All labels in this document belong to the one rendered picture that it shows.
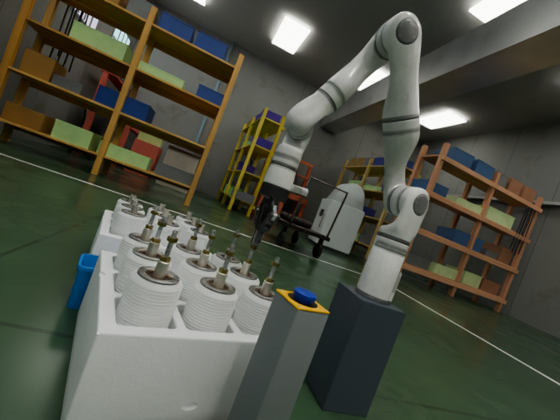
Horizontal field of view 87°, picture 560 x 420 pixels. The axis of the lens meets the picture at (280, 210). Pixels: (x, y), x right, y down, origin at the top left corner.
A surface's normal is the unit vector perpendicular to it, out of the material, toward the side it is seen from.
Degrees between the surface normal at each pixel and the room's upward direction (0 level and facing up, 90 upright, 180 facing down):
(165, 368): 90
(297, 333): 90
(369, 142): 90
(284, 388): 90
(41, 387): 0
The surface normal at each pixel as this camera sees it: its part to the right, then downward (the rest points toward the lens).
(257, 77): 0.25, 0.11
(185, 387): 0.50, 0.20
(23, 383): 0.35, -0.94
